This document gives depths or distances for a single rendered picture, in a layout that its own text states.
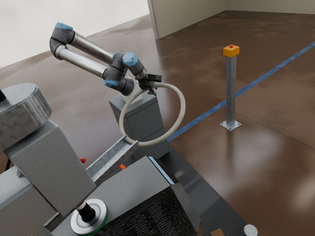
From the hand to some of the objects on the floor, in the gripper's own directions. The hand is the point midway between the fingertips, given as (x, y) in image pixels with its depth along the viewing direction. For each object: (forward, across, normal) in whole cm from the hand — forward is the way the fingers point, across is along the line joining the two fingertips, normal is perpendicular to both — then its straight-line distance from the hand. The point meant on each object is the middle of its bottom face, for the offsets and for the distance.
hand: (156, 91), depth 159 cm
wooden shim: (+99, +93, +20) cm, 138 cm away
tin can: (+106, +87, +42) cm, 143 cm away
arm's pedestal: (+120, -9, -68) cm, 138 cm away
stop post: (+156, -52, +34) cm, 168 cm away
